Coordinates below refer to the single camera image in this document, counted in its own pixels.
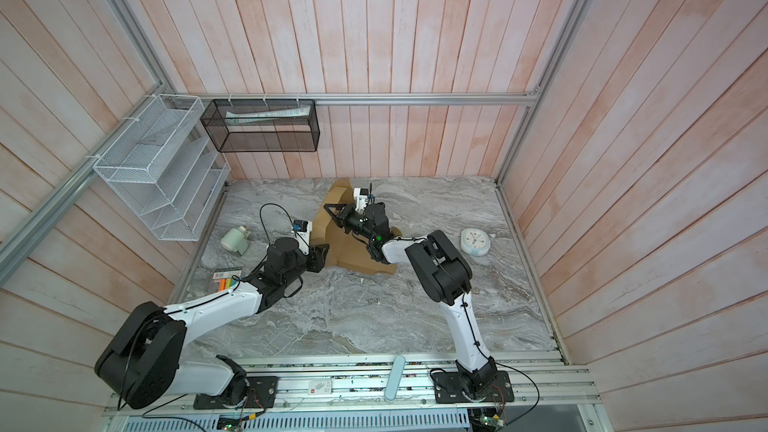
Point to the paper sheet in basket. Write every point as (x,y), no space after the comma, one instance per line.
(288,116)

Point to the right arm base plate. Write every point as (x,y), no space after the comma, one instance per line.
(457,388)

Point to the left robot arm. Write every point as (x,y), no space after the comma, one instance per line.
(142,363)

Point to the aluminium wall frame bar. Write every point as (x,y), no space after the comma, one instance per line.
(377,99)

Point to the aluminium front rail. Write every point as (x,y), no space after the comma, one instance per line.
(538,378)

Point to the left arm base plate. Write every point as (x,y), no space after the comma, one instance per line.
(242,390)

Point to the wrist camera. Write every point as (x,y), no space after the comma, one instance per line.
(362,199)
(301,231)

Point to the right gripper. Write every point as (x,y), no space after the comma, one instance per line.
(345,219)

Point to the coloured marker pack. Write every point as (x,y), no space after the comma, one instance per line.
(225,278)

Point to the white label tag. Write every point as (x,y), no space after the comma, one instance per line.
(322,387)

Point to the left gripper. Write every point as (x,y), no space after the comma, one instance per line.
(317,258)

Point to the brown cardboard box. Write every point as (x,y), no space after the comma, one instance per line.
(350,251)

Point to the white tape roll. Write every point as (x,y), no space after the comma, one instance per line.
(236,240)

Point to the white wire mesh shelf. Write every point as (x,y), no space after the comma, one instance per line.
(167,174)

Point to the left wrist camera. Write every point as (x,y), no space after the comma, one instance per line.
(301,231)

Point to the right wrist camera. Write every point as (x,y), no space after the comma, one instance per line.
(362,199)

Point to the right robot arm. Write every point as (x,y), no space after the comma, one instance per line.
(444,275)

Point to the black mesh basket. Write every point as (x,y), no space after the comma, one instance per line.
(302,137)

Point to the white round clock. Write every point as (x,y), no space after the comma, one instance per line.
(475,242)

